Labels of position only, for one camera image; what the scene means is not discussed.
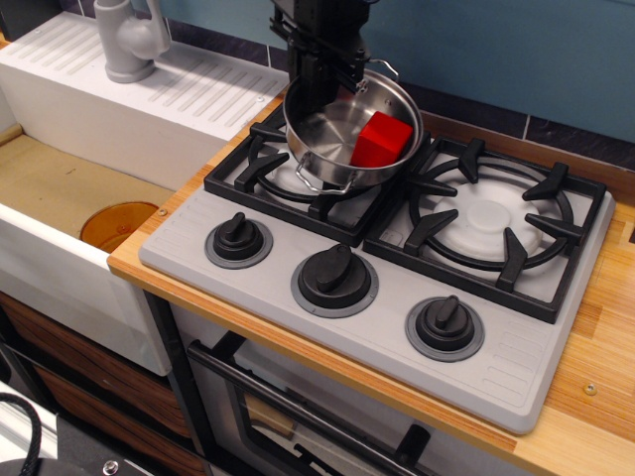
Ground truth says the white toy sink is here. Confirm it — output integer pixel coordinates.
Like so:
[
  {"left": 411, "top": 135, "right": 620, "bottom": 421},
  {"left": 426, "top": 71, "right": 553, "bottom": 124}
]
[{"left": 1, "top": 12, "right": 288, "bottom": 376}]

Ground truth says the black stove knob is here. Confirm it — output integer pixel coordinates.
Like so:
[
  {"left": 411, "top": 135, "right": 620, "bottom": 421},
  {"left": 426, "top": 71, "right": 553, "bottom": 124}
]
[
  {"left": 204, "top": 212, "right": 273, "bottom": 270},
  {"left": 291, "top": 244, "right": 379, "bottom": 319},
  {"left": 405, "top": 296, "right": 485, "bottom": 363}
]

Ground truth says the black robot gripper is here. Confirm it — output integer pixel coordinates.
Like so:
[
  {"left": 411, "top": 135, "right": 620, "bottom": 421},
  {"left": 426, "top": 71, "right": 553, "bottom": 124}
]
[{"left": 270, "top": 0, "right": 372, "bottom": 113}]

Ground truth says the wooden drawer cabinet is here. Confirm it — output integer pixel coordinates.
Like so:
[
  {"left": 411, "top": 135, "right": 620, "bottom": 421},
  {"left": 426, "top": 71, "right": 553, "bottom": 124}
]
[{"left": 1, "top": 295, "right": 209, "bottom": 475}]

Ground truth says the stainless steel pan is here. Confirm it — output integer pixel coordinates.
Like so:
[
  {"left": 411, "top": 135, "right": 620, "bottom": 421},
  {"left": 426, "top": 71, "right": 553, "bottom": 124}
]
[{"left": 283, "top": 68, "right": 424, "bottom": 194}]

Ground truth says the black burner grate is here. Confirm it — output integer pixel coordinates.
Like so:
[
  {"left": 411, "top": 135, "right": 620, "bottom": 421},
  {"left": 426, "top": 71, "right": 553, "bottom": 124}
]
[
  {"left": 363, "top": 137, "right": 608, "bottom": 324},
  {"left": 203, "top": 106, "right": 407, "bottom": 247}
]

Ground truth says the black left stove knob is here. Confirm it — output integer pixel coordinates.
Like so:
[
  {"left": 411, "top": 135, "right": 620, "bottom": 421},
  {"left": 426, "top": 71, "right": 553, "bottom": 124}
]
[{"left": 204, "top": 212, "right": 273, "bottom": 270}]

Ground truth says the black left burner grate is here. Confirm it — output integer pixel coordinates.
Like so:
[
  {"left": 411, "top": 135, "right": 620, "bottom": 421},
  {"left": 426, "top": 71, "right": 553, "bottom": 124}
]
[{"left": 203, "top": 106, "right": 407, "bottom": 247}]

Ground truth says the black right stove knob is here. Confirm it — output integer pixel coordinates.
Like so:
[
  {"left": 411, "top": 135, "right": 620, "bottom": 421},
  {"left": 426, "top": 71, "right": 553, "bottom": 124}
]
[{"left": 405, "top": 296, "right": 485, "bottom": 363}]

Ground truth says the oven door with handle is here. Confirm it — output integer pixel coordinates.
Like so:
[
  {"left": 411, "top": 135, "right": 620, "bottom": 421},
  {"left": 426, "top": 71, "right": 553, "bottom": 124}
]
[{"left": 187, "top": 331, "right": 512, "bottom": 475}]

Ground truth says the grey toy faucet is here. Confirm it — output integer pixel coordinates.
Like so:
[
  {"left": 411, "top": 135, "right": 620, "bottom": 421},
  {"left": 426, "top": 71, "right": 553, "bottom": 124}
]
[{"left": 94, "top": 0, "right": 171, "bottom": 83}]

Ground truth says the black braided foreground cable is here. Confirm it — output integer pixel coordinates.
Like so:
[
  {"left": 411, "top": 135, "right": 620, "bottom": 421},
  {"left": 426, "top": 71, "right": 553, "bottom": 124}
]
[{"left": 0, "top": 392, "right": 45, "bottom": 476}]

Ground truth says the orange plastic plate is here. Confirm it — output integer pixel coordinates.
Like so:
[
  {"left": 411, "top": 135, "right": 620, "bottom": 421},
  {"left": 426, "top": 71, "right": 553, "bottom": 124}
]
[{"left": 79, "top": 201, "right": 158, "bottom": 253}]

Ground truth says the red cube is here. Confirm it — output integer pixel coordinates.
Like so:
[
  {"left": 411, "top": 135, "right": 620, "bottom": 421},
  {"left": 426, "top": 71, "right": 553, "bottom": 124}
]
[{"left": 350, "top": 112, "right": 414, "bottom": 169}]

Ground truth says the black right burner grate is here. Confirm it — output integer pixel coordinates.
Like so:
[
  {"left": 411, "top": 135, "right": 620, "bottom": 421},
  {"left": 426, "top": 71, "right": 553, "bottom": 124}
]
[{"left": 363, "top": 137, "right": 608, "bottom": 324}]

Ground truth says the black middle stove knob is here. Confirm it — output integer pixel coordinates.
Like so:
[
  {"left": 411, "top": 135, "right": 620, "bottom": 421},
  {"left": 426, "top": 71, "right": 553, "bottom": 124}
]
[{"left": 291, "top": 244, "right": 379, "bottom": 319}]

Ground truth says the grey toy stove top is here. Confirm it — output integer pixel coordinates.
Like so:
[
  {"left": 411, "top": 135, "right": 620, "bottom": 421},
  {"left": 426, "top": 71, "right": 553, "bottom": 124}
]
[{"left": 138, "top": 92, "right": 616, "bottom": 436}]

